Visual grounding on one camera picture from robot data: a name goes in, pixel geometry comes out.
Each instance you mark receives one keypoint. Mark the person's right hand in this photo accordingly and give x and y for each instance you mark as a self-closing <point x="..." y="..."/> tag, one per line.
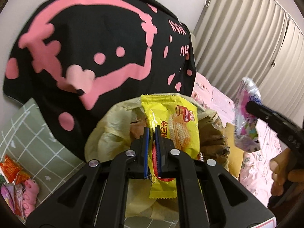
<point x="279" y="168"/>

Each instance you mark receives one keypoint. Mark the crumpled brown paper bag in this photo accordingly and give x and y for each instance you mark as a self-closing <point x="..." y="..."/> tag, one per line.
<point x="213" y="140"/>

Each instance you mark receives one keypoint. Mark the yellow-green plastic trash bag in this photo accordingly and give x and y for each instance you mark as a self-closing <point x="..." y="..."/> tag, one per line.
<point x="106" y="128"/>

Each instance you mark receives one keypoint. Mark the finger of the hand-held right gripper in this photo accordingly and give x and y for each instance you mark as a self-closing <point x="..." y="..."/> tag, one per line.
<point x="273" y="117"/>

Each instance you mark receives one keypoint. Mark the purple printed packet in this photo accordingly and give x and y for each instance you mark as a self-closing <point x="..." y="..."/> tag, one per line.
<point x="244" y="128"/>

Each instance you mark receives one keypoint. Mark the pink printed packet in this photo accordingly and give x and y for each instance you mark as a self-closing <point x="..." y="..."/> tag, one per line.
<point x="10" y="199"/>

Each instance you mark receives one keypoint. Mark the pink floral bed sheet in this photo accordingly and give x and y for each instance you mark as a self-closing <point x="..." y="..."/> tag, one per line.
<point x="256" y="171"/>

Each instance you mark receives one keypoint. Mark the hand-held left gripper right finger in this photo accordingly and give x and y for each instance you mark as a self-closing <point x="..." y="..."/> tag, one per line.
<point x="158" y="152"/>

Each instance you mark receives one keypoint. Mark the beige bed headboard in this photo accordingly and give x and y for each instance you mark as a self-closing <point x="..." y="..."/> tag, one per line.
<point x="193" y="52"/>

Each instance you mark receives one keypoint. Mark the orange snack packet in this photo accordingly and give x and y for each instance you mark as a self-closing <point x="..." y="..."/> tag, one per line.
<point x="9" y="168"/>
<point x="23" y="178"/>

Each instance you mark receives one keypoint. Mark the beige pleated curtain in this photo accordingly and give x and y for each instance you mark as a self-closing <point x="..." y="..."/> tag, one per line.
<point x="249" y="40"/>

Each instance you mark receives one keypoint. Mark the yellow wafer packet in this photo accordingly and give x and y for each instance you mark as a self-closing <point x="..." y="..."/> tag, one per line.
<point x="163" y="114"/>

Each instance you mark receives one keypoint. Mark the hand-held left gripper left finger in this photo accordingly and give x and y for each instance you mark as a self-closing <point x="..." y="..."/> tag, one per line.
<point x="146" y="152"/>

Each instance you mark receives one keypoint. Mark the pink toy pig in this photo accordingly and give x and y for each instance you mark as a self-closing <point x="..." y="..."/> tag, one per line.
<point x="30" y="194"/>

